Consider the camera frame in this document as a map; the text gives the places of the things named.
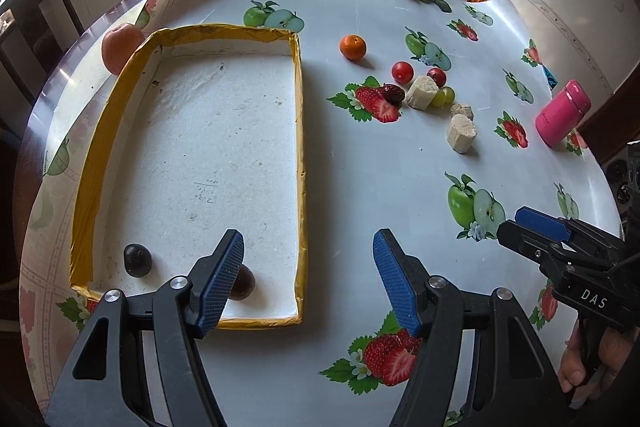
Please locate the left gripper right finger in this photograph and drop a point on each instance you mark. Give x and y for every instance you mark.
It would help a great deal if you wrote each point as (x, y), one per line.
(404, 279)

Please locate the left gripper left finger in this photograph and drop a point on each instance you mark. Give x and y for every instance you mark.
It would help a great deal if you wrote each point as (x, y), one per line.
(212, 278)

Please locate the person's right hand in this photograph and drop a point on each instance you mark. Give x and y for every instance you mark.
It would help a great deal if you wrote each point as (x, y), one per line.
(615, 348)

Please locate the pink thermos bottle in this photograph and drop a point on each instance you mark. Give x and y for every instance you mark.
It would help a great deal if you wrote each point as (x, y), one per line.
(562, 114)

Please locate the dried red date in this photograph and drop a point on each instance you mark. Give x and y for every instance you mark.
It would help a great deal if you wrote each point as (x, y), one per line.
(392, 94)

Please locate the yellow-rimmed white foam tray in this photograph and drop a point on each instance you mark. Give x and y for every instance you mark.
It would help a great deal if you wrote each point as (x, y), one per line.
(201, 133)

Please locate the orange tangerine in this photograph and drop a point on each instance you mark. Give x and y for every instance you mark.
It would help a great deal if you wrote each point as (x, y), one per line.
(353, 47)

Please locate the red cherry tomato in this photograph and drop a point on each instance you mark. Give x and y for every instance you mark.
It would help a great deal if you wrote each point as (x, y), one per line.
(402, 72)
(438, 75)

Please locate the green grape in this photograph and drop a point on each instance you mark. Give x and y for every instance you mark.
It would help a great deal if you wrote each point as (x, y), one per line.
(443, 97)

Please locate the dark purple plum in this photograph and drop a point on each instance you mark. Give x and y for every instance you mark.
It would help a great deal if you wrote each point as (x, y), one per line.
(243, 285)

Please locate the dark wooden chair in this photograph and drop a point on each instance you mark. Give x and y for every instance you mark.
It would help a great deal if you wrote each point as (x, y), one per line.
(29, 21)

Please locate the fruit-print plastic tablecloth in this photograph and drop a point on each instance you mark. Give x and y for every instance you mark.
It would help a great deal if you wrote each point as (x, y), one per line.
(371, 165)

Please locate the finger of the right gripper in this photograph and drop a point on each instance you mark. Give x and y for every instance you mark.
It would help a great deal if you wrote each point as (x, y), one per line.
(529, 244)
(542, 224)

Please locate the red apple behind tray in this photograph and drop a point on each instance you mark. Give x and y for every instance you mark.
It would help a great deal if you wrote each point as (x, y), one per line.
(118, 45)

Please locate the dark appliance with dials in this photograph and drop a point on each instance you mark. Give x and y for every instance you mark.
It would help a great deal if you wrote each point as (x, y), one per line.
(622, 174)

